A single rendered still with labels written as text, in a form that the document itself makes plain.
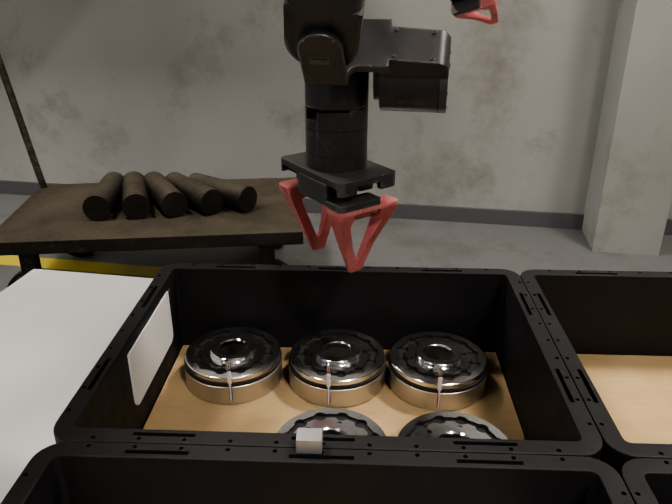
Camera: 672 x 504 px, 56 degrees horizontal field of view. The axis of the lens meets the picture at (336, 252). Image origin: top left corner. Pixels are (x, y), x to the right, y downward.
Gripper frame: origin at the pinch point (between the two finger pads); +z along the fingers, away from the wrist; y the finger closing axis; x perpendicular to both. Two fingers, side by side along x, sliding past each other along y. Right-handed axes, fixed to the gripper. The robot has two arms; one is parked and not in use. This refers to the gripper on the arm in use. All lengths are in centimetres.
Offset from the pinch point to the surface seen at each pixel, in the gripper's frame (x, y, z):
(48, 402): 24.9, 32.1, 28.2
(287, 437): 15.4, -15.9, 4.5
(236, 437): 18.4, -13.7, 4.5
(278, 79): -135, 242, 31
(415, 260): -150, 148, 101
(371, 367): -1.1, -4.8, 11.6
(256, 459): 18.3, -16.5, 4.5
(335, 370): 2.2, -3.1, 11.6
